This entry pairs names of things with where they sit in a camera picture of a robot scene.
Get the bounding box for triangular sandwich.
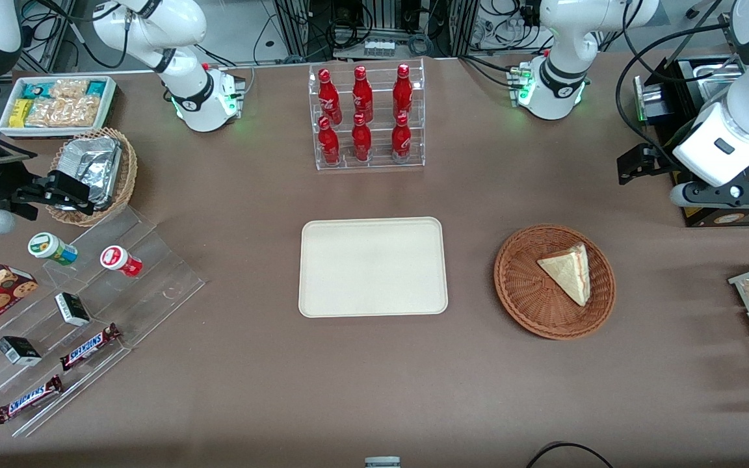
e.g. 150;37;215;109
537;243;591;307

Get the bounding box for light wicker basket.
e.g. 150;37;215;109
46;127;138;227

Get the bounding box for white snack tray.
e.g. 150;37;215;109
0;76;117;138

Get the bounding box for brown wicker basket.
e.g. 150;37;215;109
493;224;616;341

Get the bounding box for beige plastic tray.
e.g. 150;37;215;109
298;217;449;319

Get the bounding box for foil wrapped food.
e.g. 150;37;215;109
58;136;122;210

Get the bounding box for green lid cup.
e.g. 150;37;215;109
28;233;78;266

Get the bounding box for yellow snack packet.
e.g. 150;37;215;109
9;99;34;128

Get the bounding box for large rice cracker bag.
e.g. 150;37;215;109
25;96;101;128

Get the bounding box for black hot food case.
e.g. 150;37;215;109
633;55;749;228

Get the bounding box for steel food pan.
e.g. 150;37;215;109
683;57;742;86

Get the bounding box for red lid cup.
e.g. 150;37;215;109
100;246;143;278

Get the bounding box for small rice cracker bag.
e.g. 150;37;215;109
49;79;89;99

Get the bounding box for small black box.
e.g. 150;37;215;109
0;336;42;366
55;292;91;327

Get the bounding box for clear acrylic step display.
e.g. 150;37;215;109
0;207;206;437

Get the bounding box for snickers bar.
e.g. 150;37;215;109
0;375;64;424
59;323;122;371

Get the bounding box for red cola bottle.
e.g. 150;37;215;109
352;66;374;122
351;114;373;163
391;112;412;161
393;64;414;119
318;69;343;125
318;117;341;165

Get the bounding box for clear acrylic bottle rack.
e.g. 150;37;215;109
308;58;426;171

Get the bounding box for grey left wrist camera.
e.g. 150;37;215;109
669;182;749;210

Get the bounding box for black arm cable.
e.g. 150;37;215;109
614;19;739;170

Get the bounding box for black floor cable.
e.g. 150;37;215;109
526;442;616;468

